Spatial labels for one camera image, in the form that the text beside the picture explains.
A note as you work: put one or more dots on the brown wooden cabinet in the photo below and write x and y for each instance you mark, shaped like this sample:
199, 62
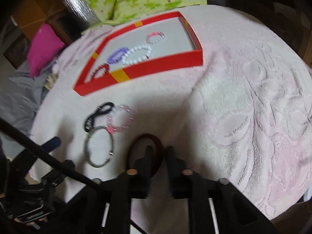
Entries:
31, 14

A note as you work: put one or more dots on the magenta pillow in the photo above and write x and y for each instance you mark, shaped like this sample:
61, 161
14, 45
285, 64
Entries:
45, 45

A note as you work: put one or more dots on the pink textured bed blanket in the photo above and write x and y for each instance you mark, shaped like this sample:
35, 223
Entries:
245, 114

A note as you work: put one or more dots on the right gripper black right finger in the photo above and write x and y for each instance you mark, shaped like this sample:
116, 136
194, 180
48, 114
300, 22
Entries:
184, 183

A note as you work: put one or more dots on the silver foil insulation mat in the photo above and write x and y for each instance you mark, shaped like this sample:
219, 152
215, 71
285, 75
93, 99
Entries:
81, 11

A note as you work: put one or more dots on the red shallow cardboard box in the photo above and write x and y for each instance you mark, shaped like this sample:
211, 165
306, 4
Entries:
153, 45

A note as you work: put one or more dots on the grey bed sheet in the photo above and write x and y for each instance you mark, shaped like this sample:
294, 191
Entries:
22, 96

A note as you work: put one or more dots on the small floral fabric pouch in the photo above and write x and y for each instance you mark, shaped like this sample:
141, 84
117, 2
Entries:
50, 81

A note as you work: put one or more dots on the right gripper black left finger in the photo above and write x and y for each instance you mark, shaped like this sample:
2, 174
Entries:
135, 182

